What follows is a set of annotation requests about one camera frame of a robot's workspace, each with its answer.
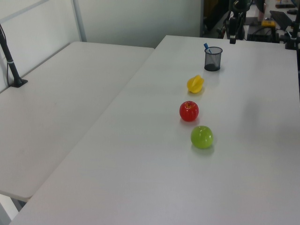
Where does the black clamp stand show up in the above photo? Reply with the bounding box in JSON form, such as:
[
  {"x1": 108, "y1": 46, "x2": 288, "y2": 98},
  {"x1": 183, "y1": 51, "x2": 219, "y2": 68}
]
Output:
[{"x1": 280, "y1": 18, "x2": 300, "y2": 50}]

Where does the black equipment box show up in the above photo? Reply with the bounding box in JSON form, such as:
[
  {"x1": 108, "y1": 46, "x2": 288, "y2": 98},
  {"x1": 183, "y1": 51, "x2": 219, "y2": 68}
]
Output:
[{"x1": 247, "y1": 22, "x2": 280, "y2": 43}]

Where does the black pole with base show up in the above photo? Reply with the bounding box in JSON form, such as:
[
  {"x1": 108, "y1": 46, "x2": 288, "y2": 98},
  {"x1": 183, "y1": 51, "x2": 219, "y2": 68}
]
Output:
[{"x1": 0, "y1": 23, "x2": 29, "y2": 88}]

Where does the small black box camera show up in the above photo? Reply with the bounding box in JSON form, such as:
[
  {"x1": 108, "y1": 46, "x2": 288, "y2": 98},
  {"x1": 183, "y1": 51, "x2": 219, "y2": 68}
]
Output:
[{"x1": 229, "y1": 17, "x2": 237, "y2": 45}]

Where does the black mesh pen cup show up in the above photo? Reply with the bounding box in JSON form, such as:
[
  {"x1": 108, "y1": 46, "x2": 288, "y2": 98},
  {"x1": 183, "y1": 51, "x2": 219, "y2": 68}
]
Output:
[{"x1": 204, "y1": 46, "x2": 223, "y2": 72}]

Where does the red toy apple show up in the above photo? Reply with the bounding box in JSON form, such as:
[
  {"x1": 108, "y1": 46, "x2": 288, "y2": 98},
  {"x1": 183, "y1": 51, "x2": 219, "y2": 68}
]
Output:
[{"x1": 179, "y1": 101, "x2": 200, "y2": 122}]

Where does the blue capped marker pen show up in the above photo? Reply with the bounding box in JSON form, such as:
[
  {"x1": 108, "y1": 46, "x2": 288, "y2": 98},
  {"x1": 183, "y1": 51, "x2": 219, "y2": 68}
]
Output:
[{"x1": 203, "y1": 42, "x2": 215, "y2": 65}]

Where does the black keyboard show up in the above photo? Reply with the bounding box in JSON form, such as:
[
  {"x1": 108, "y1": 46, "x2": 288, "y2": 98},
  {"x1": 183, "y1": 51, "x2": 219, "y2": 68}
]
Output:
[{"x1": 269, "y1": 10, "x2": 293, "y2": 30}]

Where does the yellow toy starfruit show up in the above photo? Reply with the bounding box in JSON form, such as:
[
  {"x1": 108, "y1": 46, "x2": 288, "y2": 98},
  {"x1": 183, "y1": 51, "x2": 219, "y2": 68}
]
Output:
[{"x1": 187, "y1": 75, "x2": 205, "y2": 94}]

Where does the green toy apple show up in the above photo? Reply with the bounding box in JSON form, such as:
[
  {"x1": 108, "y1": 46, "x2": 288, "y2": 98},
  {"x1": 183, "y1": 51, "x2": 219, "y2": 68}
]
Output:
[{"x1": 190, "y1": 125, "x2": 214, "y2": 149}]

